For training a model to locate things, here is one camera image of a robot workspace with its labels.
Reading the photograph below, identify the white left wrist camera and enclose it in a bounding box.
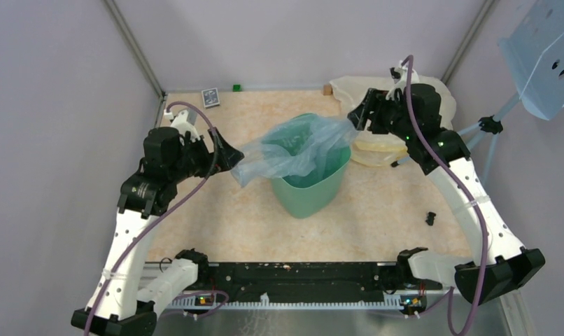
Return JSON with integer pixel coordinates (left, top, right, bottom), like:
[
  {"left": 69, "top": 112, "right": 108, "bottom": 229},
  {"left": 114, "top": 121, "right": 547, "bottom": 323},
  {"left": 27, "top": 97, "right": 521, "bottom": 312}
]
[{"left": 163, "top": 109, "right": 200, "bottom": 142}]

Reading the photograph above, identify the brown wooden block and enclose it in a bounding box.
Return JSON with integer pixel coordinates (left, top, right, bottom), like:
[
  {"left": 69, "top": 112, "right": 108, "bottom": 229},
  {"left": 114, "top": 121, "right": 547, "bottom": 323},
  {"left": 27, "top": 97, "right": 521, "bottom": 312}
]
[{"left": 323, "top": 84, "right": 333, "bottom": 96}]

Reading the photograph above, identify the blue plastic trash bag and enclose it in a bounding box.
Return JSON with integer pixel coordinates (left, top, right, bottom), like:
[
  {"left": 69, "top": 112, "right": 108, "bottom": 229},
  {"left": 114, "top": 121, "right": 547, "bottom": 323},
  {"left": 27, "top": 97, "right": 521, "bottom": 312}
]
[{"left": 232, "top": 113, "right": 358, "bottom": 188}]

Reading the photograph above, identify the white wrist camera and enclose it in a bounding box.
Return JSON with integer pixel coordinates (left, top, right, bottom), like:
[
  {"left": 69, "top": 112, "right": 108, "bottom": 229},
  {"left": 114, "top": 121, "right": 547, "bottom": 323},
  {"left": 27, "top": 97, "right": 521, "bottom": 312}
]
[
  {"left": 385, "top": 61, "right": 409, "bottom": 100},
  {"left": 163, "top": 109, "right": 200, "bottom": 142}
]

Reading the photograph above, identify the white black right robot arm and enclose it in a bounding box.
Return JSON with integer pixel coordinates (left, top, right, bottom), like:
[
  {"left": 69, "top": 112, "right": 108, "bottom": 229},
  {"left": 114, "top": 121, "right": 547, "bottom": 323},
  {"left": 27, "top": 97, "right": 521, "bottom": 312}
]
[{"left": 347, "top": 84, "right": 545, "bottom": 305}]

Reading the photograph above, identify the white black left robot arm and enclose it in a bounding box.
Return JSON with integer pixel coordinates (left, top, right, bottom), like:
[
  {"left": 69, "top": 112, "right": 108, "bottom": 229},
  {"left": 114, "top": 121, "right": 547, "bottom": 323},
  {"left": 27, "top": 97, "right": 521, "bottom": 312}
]
[{"left": 71, "top": 127, "right": 244, "bottom": 335}]

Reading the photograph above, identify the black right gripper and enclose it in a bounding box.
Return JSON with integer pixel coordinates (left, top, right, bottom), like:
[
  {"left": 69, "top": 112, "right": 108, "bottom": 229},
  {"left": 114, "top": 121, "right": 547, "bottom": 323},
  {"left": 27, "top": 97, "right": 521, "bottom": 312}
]
[{"left": 348, "top": 88, "right": 415, "bottom": 142}]

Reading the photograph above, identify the light blue perforated panel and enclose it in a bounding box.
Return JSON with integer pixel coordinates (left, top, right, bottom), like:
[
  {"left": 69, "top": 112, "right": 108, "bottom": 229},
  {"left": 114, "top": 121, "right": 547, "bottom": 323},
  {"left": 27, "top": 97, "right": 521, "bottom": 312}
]
[{"left": 498, "top": 0, "right": 564, "bottom": 120}]

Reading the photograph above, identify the playing card deck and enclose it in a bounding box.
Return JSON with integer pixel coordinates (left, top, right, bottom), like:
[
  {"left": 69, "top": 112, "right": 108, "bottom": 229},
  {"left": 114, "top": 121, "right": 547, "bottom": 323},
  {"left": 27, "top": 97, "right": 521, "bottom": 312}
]
[{"left": 201, "top": 87, "right": 220, "bottom": 109}]

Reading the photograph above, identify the green plastic trash bin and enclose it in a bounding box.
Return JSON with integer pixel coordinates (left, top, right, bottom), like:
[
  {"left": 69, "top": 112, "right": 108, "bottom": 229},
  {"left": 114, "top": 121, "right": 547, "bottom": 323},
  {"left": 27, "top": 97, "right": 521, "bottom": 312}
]
[{"left": 260, "top": 113, "right": 357, "bottom": 218}]

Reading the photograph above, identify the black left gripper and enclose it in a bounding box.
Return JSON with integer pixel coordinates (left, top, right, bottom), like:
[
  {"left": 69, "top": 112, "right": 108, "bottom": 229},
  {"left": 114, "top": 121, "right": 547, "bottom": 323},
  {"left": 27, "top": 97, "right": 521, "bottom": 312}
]
[{"left": 169, "top": 126, "right": 244, "bottom": 183}]

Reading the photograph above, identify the clear yellow plastic bag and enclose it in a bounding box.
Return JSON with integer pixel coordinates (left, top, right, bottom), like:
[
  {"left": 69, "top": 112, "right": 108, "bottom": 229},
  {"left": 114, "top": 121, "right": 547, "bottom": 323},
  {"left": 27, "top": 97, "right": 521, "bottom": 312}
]
[{"left": 330, "top": 73, "right": 456, "bottom": 167}]

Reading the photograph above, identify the small black plastic part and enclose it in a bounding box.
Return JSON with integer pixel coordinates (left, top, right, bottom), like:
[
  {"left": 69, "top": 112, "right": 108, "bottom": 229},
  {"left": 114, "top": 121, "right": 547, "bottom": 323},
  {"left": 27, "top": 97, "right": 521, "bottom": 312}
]
[{"left": 425, "top": 211, "right": 437, "bottom": 226}]

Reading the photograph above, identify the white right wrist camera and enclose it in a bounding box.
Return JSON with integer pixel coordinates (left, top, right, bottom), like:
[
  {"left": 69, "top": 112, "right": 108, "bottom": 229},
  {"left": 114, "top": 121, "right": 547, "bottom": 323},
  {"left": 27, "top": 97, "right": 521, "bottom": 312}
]
[{"left": 385, "top": 61, "right": 409, "bottom": 100}]

